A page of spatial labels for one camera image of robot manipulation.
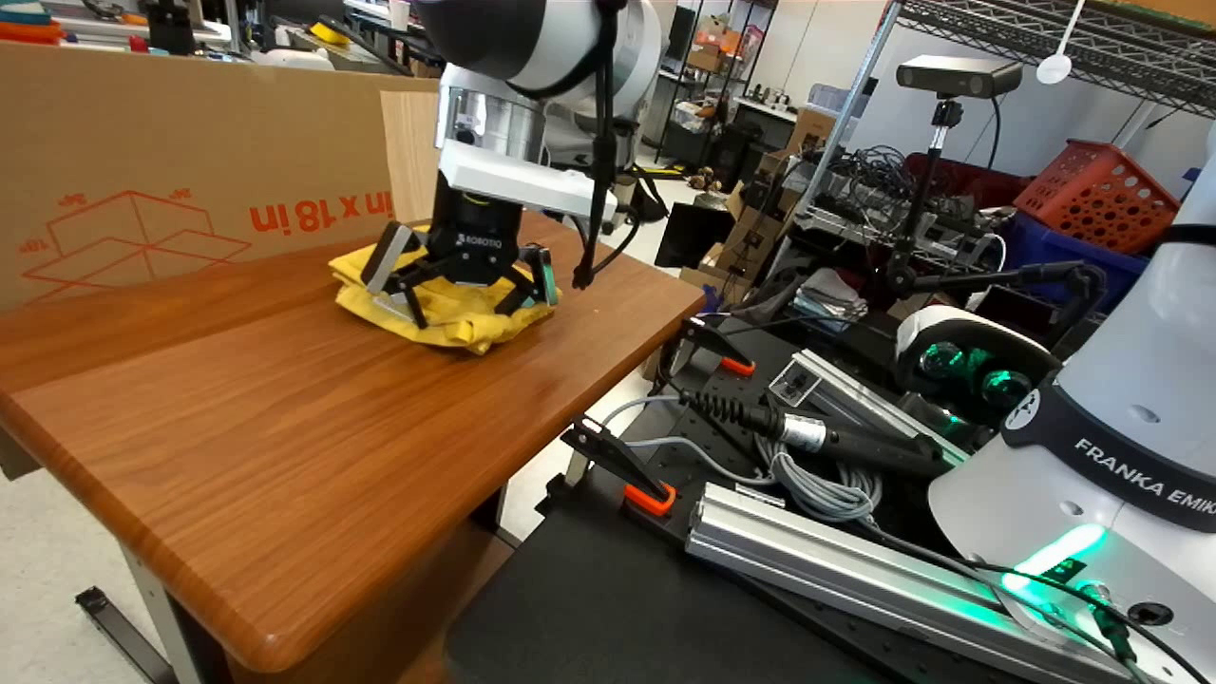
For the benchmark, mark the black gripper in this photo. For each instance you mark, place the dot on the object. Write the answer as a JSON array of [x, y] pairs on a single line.
[[471, 235]]

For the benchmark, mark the yellow towel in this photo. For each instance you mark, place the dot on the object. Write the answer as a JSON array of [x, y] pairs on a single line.
[[443, 322]]

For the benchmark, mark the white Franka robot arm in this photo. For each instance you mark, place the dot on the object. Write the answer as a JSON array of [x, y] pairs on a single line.
[[1140, 367]]

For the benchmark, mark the black flat panel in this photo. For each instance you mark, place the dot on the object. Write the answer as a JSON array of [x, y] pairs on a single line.
[[692, 237]]

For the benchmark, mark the large black orange clamp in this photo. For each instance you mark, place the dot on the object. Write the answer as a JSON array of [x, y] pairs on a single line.
[[621, 474]]

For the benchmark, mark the small black orange clamp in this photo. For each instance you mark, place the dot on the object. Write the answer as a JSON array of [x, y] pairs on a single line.
[[722, 358]]

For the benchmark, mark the large brown cardboard box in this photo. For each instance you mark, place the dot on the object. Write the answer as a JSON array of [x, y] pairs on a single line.
[[190, 154]]

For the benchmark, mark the small brown cardboard box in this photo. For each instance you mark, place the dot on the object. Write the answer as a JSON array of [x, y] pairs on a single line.
[[756, 242]]

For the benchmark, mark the black base mat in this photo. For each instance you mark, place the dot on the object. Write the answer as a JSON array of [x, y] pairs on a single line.
[[592, 595]]

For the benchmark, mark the silver metal box device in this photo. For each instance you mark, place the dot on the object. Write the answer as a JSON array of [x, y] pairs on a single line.
[[841, 388]]

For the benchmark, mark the grey metal table leg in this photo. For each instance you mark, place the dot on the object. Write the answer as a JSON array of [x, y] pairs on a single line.
[[158, 621]]

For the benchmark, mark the blue plastic bin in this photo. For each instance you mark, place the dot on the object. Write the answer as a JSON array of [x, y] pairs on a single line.
[[1064, 247]]

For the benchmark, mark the white hanging ladle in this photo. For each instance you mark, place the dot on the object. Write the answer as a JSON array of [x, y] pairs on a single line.
[[1052, 68]]

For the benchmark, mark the red plastic basket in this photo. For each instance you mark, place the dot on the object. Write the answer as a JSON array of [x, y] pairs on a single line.
[[1095, 196]]

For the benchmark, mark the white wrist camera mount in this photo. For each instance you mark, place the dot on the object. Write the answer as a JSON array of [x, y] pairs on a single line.
[[507, 145]]

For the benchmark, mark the aluminium extrusion rail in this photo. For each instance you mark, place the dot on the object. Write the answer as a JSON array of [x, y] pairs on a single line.
[[822, 555]]

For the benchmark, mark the black camera on stand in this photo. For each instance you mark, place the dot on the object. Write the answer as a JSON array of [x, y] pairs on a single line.
[[960, 73]]

